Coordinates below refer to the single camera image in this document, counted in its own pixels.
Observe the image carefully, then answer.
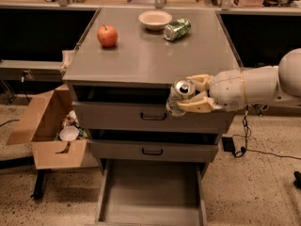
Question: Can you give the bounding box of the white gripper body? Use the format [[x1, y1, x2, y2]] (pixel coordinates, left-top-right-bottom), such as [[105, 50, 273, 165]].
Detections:
[[209, 70, 246, 111]]

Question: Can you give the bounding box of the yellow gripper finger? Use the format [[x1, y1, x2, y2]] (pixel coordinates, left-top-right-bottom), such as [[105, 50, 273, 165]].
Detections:
[[177, 91, 220, 113], [188, 74, 214, 92]]

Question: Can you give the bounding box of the silver 7up can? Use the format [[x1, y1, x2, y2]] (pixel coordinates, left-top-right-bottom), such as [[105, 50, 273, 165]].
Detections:
[[166, 78, 196, 117]]

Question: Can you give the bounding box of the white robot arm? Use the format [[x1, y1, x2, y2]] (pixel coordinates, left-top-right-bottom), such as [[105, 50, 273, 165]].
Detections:
[[177, 48, 301, 113]]

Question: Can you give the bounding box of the green soda can lying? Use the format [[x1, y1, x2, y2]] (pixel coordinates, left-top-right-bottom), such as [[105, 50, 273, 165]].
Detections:
[[164, 18, 191, 41]]

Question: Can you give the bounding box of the grey drawer cabinet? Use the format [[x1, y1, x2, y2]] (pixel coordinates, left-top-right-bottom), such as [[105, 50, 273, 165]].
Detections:
[[61, 7, 248, 181]]

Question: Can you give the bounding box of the grey middle drawer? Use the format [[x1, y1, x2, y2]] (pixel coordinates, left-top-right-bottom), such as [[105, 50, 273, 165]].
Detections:
[[89, 139, 218, 163]]

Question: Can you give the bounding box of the grey drawer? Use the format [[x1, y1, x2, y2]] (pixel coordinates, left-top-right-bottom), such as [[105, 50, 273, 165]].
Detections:
[[89, 139, 218, 163], [72, 102, 234, 134], [94, 160, 208, 226]]

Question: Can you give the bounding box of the grey bottom drawer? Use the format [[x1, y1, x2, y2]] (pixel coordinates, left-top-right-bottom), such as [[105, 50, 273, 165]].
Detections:
[[94, 160, 208, 226]]

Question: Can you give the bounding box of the grey top drawer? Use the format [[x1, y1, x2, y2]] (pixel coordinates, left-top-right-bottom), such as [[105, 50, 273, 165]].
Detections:
[[72, 102, 234, 134]]

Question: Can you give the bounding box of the black power adapter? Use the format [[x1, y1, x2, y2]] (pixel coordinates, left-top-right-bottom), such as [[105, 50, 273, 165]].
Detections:
[[222, 137, 235, 153]]

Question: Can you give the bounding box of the white ceramic bowl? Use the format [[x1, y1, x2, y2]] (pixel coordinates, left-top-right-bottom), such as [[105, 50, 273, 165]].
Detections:
[[138, 10, 172, 31]]

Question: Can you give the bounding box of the red apple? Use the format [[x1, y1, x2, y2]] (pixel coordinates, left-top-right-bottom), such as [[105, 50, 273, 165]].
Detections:
[[97, 24, 118, 48]]

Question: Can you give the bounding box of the white bowl in box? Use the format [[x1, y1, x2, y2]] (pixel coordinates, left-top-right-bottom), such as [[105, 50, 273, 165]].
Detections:
[[59, 126, 79, 141]]

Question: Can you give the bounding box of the cardboard box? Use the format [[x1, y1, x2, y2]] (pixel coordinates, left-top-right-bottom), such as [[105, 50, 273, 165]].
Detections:
[[7, 85, 98, 170]]

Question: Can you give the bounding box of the black floor cable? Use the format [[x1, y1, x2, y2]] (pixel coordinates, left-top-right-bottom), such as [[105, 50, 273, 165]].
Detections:
[[231, 106, 301, 161]]

